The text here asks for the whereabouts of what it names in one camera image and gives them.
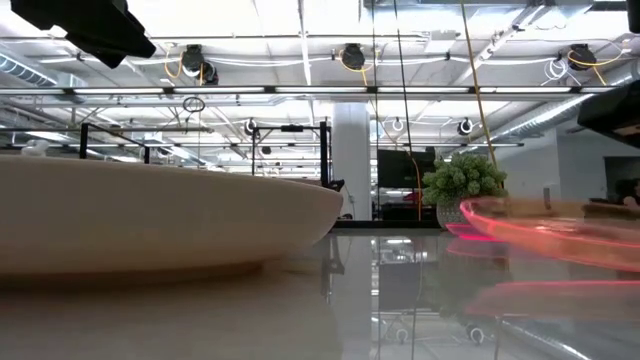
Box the long ceiling strip light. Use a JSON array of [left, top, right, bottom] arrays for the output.
[[0, 85, 622, 97]]

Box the pink translucent plate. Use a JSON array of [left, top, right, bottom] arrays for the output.
[[444, 221, 502, 243]]

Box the silver ventilation duct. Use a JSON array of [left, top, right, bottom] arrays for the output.
[[491, 59, 640, 144]]

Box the green potted plant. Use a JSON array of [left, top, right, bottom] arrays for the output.
[[420, 151, 509, 231]]

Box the yellow cable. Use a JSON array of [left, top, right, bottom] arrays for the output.
[[459, 0, 499, 169]]

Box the black cable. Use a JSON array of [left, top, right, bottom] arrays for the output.
[[391, 0, 417, 162]]

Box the orange translucent plate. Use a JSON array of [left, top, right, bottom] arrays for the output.
[[458, 195, 640, 274]]

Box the beige plate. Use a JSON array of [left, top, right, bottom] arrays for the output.
[[0, 154, 345, 277]]

